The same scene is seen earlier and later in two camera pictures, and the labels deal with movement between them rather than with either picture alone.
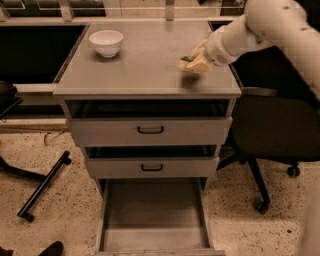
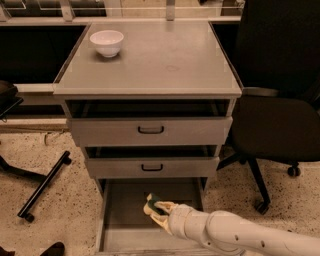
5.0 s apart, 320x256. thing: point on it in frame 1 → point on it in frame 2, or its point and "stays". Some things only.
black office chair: (275, 120) stays
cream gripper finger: (199, 65) → (163, 220)
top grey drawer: (149, 122) stays
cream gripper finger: (199, 51) → (166, 206)
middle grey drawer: (151, 161) stays
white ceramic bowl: (107, 42) stays
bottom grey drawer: (154, 216) stays
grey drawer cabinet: (147, 127) stays
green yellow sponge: (184, 60) → (150, 208)
